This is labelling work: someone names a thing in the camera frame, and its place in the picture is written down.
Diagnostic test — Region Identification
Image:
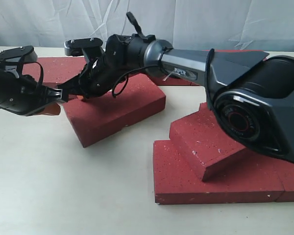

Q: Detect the red back-right row brick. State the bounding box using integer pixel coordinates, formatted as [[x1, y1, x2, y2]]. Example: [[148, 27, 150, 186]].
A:
[[191, 48, 265, 87]]

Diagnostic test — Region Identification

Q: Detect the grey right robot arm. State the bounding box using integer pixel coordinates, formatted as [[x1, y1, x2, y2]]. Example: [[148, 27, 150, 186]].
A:
[[60, 34, 294, 164]]

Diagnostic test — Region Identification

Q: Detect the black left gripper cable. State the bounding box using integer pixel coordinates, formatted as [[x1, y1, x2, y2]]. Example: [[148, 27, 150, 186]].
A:
[[0, 58, 45, 89]]

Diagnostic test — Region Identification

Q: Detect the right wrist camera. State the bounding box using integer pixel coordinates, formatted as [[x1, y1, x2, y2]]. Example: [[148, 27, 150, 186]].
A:
[[64, 38, 103, 57]]

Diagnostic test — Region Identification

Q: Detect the red front-left base brick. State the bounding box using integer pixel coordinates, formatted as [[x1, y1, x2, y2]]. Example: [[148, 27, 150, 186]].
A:
[[153, 140, 284, 205]]

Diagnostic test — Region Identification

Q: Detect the white backdrop curtain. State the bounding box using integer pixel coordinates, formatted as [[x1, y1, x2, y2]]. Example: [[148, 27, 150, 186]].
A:
[[0, 0, 294, 51]]

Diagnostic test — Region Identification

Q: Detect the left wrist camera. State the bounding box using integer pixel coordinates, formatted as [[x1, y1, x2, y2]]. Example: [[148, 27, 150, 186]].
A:
[[0, 46, 38, 73]]

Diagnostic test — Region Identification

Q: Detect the red brick with white chip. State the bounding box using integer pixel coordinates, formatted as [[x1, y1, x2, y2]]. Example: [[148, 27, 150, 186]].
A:
[[64, 74, 166, 148]]

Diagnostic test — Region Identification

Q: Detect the red front-right base brick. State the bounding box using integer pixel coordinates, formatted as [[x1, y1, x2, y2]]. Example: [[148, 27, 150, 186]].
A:
[[273, 160, 294, 202]]

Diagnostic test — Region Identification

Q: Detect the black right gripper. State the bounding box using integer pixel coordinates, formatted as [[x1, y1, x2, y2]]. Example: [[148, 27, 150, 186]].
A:
[[56, 52, 128, 100]]

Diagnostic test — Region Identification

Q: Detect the red back-left row brick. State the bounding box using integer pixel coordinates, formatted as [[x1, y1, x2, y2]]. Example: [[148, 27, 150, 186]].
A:
[[150, 77, 191, 86]]

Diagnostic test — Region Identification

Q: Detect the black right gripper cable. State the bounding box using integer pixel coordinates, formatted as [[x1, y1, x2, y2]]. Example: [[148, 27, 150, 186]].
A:
[[111, 66, 162, 99]]

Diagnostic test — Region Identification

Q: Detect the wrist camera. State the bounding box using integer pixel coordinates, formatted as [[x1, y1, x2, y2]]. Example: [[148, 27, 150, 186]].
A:
[[64, 38, 103, 57], [0, 46, 38, 73]]

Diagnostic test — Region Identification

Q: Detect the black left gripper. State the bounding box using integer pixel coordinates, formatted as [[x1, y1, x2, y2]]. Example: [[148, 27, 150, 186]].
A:
[[0, 69, 69, 117]]

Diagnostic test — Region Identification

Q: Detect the red front brick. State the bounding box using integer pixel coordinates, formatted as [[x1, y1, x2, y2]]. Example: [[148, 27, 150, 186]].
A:
[[169, 102, 251, 182]]

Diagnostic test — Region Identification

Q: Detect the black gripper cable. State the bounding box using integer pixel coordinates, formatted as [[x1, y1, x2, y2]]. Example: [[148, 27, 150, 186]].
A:
[[111, 66, 162, 99], [0, 58, 45, 89]]

